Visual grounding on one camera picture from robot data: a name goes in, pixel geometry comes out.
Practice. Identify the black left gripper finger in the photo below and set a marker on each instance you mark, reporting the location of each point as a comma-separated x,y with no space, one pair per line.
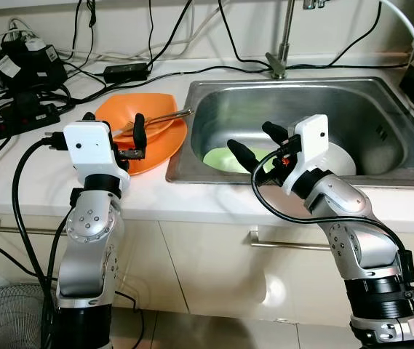
140,131
89,116

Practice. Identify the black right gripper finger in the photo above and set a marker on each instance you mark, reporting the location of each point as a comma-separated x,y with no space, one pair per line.
243,155
276,132

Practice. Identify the orange plastic plate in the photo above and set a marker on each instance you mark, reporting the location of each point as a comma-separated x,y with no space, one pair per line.
164,150

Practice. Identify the white ceramic bowl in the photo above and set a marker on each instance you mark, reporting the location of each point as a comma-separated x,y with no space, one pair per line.
341,160

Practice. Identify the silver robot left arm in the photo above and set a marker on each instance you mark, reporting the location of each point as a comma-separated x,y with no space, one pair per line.
90,233

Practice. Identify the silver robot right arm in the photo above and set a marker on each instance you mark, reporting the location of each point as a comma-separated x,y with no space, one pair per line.
352,225

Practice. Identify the orange plastic bowl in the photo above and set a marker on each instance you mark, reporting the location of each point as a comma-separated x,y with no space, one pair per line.
126,109

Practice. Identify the light green plate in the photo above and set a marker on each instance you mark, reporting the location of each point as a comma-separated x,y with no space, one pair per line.
217,158

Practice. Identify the stainless steel sink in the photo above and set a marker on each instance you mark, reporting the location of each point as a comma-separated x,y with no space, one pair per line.
236,109

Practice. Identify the black power adapter brick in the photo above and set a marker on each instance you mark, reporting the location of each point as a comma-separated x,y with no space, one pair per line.
126,71

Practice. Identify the black power strip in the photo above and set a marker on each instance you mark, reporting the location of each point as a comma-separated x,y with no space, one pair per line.
17,122

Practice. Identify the black battery charger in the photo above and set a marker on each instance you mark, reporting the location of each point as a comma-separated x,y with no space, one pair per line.
32,69

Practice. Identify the chrome sink faucet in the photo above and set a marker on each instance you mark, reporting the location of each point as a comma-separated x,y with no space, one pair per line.
285,36

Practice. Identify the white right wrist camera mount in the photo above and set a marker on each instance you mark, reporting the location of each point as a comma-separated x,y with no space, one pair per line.
312,142

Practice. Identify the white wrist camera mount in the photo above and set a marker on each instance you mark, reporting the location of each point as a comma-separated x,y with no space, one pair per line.
312,142
86,149

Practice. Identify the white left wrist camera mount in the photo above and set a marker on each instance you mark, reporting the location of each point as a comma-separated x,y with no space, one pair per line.
86,149

